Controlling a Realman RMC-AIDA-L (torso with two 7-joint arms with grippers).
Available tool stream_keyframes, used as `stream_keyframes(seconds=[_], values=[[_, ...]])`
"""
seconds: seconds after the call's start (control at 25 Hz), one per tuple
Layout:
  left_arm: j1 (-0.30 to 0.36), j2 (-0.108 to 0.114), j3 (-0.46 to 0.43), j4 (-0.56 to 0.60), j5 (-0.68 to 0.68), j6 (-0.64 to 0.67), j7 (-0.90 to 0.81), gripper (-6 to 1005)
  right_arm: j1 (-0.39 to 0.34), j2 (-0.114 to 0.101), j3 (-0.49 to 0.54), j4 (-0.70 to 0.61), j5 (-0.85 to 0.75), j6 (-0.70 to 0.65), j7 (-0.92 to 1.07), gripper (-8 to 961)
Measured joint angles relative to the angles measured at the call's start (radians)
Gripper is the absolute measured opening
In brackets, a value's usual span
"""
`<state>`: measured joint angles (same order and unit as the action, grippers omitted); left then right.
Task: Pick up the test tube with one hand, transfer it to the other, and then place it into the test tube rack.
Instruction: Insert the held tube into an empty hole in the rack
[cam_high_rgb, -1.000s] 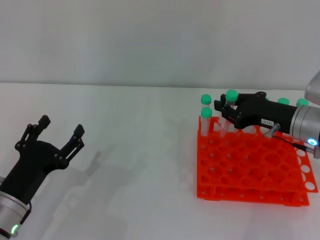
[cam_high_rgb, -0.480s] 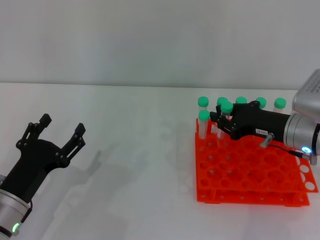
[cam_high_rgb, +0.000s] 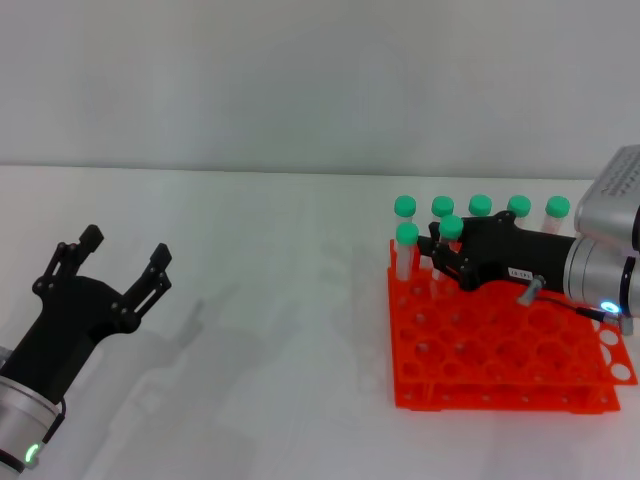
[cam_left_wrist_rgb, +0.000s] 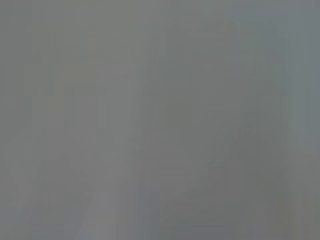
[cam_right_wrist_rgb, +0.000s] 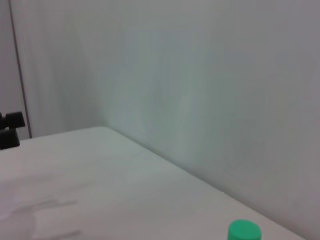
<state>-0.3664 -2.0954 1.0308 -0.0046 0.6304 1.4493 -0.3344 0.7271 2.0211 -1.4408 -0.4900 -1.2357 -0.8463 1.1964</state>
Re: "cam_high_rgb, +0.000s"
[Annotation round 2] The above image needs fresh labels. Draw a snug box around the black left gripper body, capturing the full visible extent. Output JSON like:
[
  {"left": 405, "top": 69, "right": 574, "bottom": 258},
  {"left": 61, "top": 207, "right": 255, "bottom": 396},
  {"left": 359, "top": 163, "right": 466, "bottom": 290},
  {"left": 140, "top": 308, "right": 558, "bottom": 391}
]
[{"left": 0, "top": 273, "right": 141, "bottom": 401}]

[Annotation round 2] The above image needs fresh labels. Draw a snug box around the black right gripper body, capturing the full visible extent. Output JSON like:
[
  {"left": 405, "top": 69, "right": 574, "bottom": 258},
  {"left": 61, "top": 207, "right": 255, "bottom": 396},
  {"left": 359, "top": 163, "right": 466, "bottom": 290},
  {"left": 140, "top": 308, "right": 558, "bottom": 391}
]
[{"left": 457, "top": 210, "right": 580, "bottom": 295}]

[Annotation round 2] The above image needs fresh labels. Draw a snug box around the clear test tube green cap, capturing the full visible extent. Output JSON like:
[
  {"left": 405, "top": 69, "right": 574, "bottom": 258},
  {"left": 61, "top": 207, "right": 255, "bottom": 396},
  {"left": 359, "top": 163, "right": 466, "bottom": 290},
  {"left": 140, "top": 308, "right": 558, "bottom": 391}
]
[
  {"left": 467, "top": 193, "right": 494, "bottom": 219},
  {"left": 430, "top": 214, "right": 465, "bottom": 301},
  {"left": 393, "top": 194, "right": 418, "bottom": 226},
  {"left": 430, "top": 195, "right": 457, "bottom": 236},
  {"left": 505, "top": 194, "right": 533, "bottom": 229},
  {"left": 394, "top": 222, "right": 421, "bottom": 282},
  {"left": 538, "top": 195, "right": 572, "bottom": 236}
]

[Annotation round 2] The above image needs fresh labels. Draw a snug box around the orange test tube rack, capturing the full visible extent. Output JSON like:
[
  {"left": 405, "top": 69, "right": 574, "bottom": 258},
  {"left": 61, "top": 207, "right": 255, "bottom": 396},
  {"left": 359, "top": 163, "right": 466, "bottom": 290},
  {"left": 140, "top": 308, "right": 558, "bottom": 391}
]
[{"left": 387, "top": 238, "right": 639, "bottom": 414}]

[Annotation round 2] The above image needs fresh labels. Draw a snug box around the right arm connector cable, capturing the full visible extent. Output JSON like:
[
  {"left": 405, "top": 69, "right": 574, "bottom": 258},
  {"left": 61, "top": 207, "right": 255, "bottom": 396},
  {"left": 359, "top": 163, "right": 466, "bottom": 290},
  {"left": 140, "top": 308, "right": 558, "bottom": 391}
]
[{"left": 517, "top": 273, "right": 637, "bottom": 337}]

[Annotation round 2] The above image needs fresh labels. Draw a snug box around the arm connector cable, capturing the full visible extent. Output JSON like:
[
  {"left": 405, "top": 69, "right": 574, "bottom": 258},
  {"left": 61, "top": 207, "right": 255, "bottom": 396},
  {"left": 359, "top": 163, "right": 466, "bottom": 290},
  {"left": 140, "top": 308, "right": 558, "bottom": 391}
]
[
  {"left": 517, "top": 273, "right": 637, "bottom": 337},
  {"left": 42, "top": 396, "right": 69, "bottom": 445}
]

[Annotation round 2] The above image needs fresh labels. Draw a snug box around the left arm connector cable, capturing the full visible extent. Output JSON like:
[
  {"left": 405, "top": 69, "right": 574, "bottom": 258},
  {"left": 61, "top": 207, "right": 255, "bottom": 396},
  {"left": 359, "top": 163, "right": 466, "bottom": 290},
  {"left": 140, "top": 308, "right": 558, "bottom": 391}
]
[{"left": 42, "top": 396, "right": 69, "bottom": 445}]

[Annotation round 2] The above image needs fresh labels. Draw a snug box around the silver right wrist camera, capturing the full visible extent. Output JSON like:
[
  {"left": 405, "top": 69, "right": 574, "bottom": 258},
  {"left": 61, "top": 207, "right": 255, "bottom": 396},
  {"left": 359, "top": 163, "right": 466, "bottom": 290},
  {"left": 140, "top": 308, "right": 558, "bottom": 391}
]
[{"left": 573, "top": 144, "right": 640, "bottom": 252}]

